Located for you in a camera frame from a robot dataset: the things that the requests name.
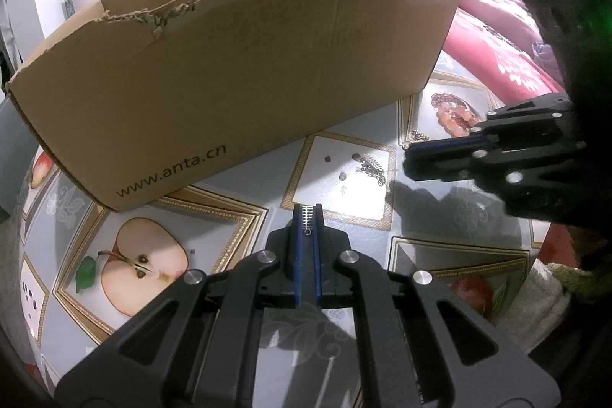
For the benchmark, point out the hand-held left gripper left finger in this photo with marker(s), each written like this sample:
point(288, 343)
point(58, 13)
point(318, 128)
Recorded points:
point(299, 260)

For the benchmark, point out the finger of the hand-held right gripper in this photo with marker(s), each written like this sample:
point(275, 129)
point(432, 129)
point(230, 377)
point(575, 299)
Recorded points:
point(521, 126)
point(454, 163)

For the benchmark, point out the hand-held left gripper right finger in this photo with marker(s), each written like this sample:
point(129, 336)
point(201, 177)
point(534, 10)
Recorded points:
point(319, 260)

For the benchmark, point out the brown cardboard box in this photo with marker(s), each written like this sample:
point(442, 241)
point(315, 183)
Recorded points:
point(229, 87)

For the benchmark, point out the fruit print tablecloth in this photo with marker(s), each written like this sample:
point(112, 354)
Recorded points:
point(239, 255)

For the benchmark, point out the pink floral blanket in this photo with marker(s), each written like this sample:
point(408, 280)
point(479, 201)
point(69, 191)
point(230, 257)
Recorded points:
point(502, 44)

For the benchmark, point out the white and green towel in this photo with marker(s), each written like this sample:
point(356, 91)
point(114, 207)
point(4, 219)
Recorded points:
point(545, 298)

